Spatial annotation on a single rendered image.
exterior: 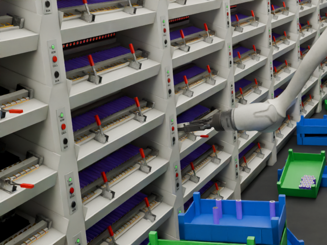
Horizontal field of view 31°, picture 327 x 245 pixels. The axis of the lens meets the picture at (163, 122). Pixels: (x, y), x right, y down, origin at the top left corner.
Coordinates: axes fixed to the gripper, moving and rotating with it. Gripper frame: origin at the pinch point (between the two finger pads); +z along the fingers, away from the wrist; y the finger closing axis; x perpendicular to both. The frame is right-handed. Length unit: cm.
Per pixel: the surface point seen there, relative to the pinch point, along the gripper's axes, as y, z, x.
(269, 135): -122, 5, 37
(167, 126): 17.6, -3.9, -4.9
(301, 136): -169, -1, 51
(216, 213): 56, -35, 18
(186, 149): 1.6, -1.3, 9.1
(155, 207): 24.7, 6.0, 25.4
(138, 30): 18.2, -2.3, -42.9
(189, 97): -8.0, -3.7, -10.9
